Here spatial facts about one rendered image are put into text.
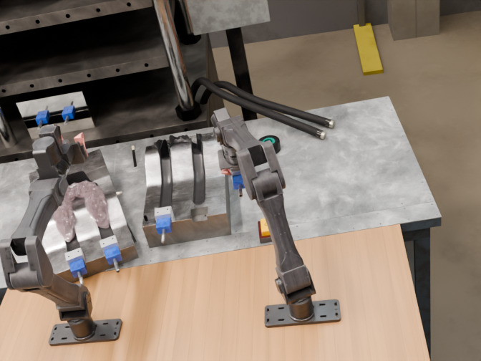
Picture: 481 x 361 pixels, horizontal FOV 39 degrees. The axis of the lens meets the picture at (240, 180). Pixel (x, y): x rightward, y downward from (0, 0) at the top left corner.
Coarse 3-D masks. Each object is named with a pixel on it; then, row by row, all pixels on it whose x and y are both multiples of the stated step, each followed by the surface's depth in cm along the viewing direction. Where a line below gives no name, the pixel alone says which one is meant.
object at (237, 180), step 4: (232, 172) 207; (236, 172) 207; (232, 176) 208; (236, 176) 207; (240, 176) 207; (232, 180) 209; (236, 180) 205; (240, 180) 205; (236, 184) 205; (240, 184) 205; (236, 188) 206; (240, 188) 203; (240, 192) 201; (240, 196) 201
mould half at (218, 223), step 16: (176, 144) 229; (208, 144) 225; (176, 160) 224; (208, 160) 222; (160, 176) 222; (176, 176) 222; (192, 176) 221; (208, 176) 219; (224, 176) 218; (176, 192) 216; (192, 192) 214; (208, 192) 213; (224, 192) 211; (144, 208) 211; (176, 208) 208; (192, 208) 207; (208, 208) 206; (224, 208) 204; (144, 224) 205; (176, 224) 204; (192, 224) 205; (208, 224) 205; (224, 224) 205; (160, 240) 208; (176, 240) 208; (192, 240) 209
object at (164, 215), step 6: (156, 210) 205; (162, 210) 205; (168, 210) 204; (156, 216) 203; (162, 216) 203; (168, 216) 203; (162, 222) 202; (168, 222) 202; (156, 228) 201; (162, 228) 201; (168, 228) 201; (162, 234) 199; (162, 240) 197
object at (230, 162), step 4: (220, 152) 202; (224, 152) 196; (220, 156) 201; (228, 156) 195; (232, 156) 195; (236, 156) 195; (220, 160) 200; (224, 160) 200; (228, 160) 198; (232, 160) 196; (236, 160) 197; (220, 164) 200; (224, 164) 200; (228, 164) 199; (232, 164) 199; (236, 164) 198; (220, 168) 199; (224, 168) 199; (228, 168) 199
